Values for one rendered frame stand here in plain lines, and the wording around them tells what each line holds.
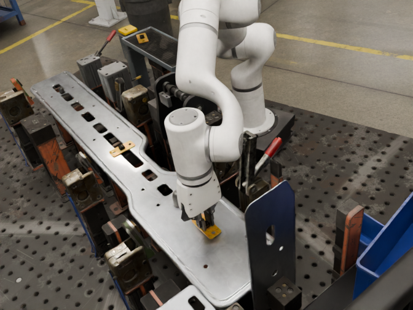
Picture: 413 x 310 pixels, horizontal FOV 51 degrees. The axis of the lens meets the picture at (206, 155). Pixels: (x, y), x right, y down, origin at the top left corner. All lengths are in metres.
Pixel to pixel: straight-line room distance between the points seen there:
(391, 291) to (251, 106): 1.38
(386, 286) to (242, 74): 1.32
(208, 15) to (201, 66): 0.12
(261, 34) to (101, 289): 1.00
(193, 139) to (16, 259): 0.99
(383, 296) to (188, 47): 0.73
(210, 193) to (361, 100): 2.46
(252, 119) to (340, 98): 1.71
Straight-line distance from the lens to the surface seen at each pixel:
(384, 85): 3.54
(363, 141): 1.84
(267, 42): 1.54
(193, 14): 1.01
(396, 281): 0.37
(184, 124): 0.86
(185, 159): 0.90
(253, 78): 1.62
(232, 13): 1.13
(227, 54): 1.57
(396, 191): 1.65
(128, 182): 1.31
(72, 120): 1.67
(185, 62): 0.95
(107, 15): 5.28
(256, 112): 1.71
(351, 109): 3.25
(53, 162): 1.72
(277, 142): 1.12
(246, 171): 1.10
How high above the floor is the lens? 1.85
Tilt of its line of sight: 40 degrees down
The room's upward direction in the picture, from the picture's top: 10 degrees counter-clockwise
